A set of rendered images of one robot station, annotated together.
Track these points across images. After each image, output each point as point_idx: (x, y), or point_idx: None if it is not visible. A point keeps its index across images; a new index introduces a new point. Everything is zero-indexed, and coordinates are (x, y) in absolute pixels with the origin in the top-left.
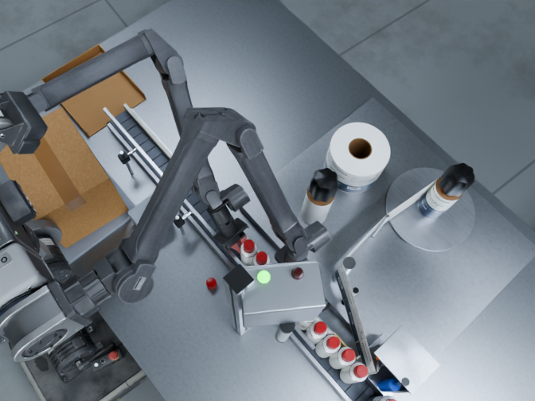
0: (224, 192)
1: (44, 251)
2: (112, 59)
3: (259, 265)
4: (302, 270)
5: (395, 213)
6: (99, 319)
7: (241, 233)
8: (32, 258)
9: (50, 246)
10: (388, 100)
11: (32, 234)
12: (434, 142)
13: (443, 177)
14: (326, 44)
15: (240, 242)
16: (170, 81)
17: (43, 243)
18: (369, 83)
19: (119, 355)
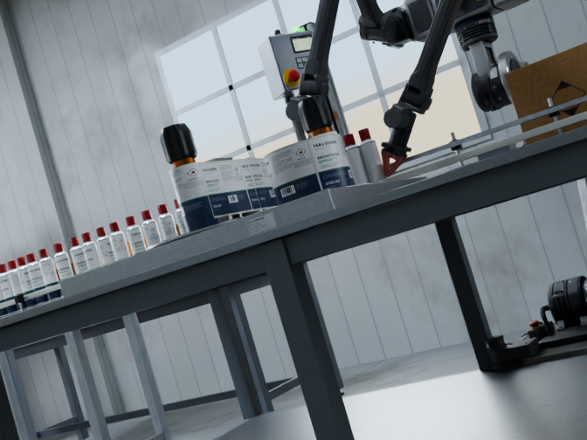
0: (404, 105)
1: (473, 58)
2: None
3: (304, 35)
4: (274, 31)
5: (244, 194)
6: (585, 327)
7: (386, 149)
8: (422, 6)
9: (489, 75)
10: (306, 218)
11: (465, 30)
12: (212, 249)
13: (193, 139)
14: (467, 165)
15: (390, 168)
16: None
17: (487, 65)
18: (351, 203)
19: (531, 329)
